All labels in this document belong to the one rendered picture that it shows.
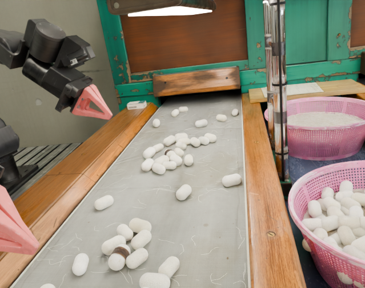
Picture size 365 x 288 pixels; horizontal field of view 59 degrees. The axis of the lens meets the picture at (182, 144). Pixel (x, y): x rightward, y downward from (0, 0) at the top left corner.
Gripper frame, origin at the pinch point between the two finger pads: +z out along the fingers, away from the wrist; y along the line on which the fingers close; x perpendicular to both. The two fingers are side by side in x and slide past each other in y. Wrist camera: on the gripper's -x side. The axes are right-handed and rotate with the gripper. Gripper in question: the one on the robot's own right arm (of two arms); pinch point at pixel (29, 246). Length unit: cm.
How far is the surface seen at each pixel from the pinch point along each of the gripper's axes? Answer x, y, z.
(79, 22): 22, 166, -68
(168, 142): 2.0, 46.6, 8.6
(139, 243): -0.6, 8.3, 11.0
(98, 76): 44, 166, -45
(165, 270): -3.9, 3.1, 14.6
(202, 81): -7, 83, 9
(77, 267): 3.5, 3.6, 5.7
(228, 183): -7.7, 24.6, 20.2
